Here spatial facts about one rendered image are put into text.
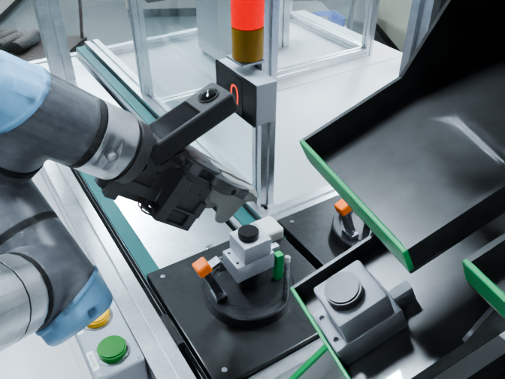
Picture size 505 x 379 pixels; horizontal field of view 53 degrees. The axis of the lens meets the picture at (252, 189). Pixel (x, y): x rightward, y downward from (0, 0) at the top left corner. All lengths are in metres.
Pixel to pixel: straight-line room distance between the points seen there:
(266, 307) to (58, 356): 0.36
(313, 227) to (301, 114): 0.64
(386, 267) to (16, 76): 0.36
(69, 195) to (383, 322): 0.76
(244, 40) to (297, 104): 0.79
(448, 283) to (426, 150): 0.15
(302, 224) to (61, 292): 0.53
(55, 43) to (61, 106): 1.15
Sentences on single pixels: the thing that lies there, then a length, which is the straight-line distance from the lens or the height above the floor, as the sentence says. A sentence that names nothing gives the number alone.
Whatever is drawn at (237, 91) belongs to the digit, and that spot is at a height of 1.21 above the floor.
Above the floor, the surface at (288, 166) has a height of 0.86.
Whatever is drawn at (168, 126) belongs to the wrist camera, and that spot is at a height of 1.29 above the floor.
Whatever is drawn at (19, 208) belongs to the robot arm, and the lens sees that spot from 0.52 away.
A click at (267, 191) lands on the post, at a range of 0.96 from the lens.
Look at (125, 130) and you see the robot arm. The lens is 0.51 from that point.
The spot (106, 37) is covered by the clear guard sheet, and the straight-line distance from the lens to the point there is 1.96.
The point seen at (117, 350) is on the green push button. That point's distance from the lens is 0.75.
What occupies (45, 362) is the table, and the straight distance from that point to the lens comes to 0.92.
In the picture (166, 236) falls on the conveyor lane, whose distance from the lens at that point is 0.99.
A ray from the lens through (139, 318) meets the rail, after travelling 0.81.
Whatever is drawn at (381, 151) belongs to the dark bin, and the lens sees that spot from 0.38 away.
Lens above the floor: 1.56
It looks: 37 degrees down
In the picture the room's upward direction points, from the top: straight up
